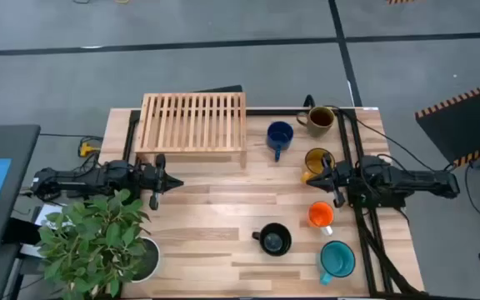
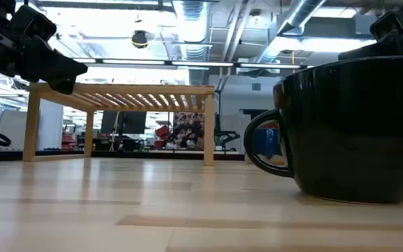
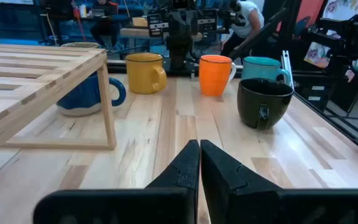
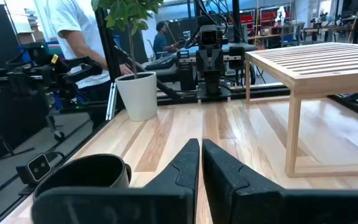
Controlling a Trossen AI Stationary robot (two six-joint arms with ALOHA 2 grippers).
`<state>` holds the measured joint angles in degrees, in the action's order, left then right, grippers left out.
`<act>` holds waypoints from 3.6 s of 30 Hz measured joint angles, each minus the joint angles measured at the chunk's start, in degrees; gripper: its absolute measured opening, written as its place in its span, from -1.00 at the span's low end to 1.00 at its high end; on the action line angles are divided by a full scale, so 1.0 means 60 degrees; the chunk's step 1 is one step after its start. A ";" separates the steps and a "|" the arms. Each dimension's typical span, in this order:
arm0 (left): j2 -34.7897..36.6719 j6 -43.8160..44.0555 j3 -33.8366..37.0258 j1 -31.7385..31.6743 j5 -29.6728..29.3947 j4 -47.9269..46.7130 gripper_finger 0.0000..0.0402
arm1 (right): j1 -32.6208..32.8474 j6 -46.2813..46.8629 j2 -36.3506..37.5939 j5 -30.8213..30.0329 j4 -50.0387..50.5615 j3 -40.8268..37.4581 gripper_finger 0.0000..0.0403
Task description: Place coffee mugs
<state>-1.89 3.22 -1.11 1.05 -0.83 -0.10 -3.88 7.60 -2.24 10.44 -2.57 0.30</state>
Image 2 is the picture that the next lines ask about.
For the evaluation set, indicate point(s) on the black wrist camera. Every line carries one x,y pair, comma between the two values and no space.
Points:
387,25
35,22

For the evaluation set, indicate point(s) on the red chair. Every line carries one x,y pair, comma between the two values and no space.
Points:
161,133

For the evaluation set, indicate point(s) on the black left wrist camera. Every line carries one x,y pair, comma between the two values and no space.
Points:
35,22

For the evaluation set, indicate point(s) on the black computer monitor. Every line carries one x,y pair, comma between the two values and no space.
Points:
131,122

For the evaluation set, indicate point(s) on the black background robot arm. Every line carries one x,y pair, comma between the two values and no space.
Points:
187,134

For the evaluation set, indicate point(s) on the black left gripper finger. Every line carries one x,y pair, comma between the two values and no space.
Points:
64,87
51,64

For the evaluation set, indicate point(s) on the glossy black coffee mug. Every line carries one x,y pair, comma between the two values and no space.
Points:
348,133

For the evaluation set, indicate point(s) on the long ceiling light bar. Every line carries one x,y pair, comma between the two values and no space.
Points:
201,63

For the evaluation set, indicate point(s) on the red tool cart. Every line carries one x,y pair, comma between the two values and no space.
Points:
68,140

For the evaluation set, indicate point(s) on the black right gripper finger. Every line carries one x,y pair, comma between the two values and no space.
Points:
380,50

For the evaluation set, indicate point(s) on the black table edge rail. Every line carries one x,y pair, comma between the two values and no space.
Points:
135,155

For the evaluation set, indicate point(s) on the light wooden slatted rack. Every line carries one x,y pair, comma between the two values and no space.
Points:
117,89

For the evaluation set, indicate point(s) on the smooth silver ventilation duct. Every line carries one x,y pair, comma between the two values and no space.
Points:
303,10

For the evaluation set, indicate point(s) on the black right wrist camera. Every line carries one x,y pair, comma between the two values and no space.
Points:
387,25

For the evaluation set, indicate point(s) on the black overhead camera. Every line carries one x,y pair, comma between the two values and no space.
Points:
139,39

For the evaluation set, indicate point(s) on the white partition panel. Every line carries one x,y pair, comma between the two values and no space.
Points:
49,126

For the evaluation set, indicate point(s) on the corrugated silver ventilation duct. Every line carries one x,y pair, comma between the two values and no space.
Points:
191,21

